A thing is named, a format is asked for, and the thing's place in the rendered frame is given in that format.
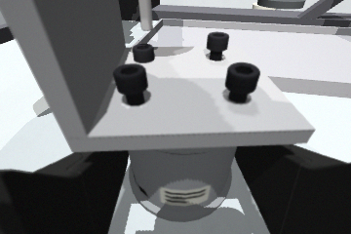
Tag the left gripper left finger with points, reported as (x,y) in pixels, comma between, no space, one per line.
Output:
(74,195)

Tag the grey l-shaped bracket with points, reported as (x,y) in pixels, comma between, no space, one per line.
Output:
(72,48)

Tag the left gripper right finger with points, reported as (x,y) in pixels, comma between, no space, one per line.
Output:
(297,191)

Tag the black socket-head screw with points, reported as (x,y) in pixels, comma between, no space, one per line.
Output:
(131,80)
(241,80)
(217,42)
(143,53)

